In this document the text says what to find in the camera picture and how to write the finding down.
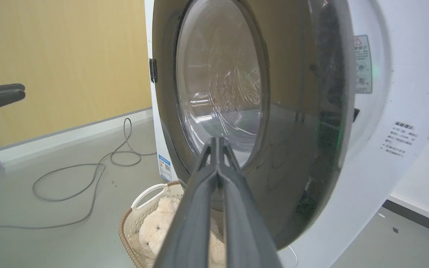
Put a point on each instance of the white washing machine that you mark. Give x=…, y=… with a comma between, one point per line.
x=296, y=123

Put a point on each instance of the grey warning sticker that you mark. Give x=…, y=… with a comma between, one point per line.
x=363, y=63

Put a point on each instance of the black door latch hook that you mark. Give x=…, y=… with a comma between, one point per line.
x=355, y=114

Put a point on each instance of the white text sticker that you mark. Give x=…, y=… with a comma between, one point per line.
x=400, y=139

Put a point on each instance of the black door hinge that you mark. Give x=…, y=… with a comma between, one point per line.
x=153, y=70

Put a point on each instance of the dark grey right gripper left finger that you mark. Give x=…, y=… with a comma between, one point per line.
x=192, y=219

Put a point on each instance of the yellow wooden partition board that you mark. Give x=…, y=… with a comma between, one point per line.
x=69, y=56

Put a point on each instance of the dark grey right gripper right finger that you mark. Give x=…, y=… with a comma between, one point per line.
x=246, y=230

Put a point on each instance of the white laundry basket brown rim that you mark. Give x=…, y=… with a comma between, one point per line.
x=134, y=217

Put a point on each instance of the white washing machine body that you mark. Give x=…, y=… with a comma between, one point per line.
x=161, y=141

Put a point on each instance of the cream teddy bear plush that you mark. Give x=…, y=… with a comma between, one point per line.
x=155, y=230

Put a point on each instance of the blue energy label sticker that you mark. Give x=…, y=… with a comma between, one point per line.
x=165, y=168

